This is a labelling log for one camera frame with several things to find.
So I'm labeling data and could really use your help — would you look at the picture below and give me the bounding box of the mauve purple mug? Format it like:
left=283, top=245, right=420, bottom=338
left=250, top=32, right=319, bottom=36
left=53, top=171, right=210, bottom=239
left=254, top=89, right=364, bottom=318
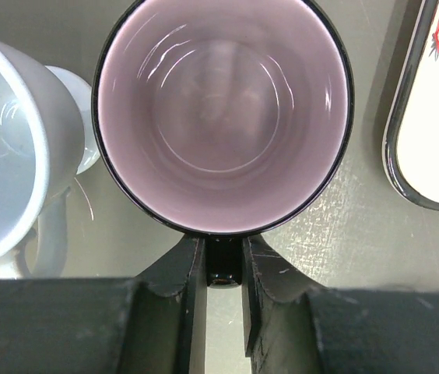
left=92, top=1, right=354, bottom=286

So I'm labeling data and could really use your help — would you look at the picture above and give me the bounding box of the strawberry pattern white tray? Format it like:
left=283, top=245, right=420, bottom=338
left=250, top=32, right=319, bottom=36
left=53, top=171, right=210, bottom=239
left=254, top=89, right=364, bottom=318
left=381, top=1, right=439, bottom=211

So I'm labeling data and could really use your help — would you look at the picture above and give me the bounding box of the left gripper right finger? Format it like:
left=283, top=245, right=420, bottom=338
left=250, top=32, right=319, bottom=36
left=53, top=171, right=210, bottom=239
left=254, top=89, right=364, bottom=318
left=242, top=236, right=439, bottom=373

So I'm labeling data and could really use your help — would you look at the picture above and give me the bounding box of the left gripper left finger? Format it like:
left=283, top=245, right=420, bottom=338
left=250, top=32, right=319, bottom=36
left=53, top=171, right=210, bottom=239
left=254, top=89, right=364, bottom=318
left=0, top=236, right=206, bottom=373

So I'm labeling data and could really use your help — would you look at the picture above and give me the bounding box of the light blue mug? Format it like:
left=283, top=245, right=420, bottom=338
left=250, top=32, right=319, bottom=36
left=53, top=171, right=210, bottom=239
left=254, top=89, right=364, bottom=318
left=0, top=41, right=100, bottom=280

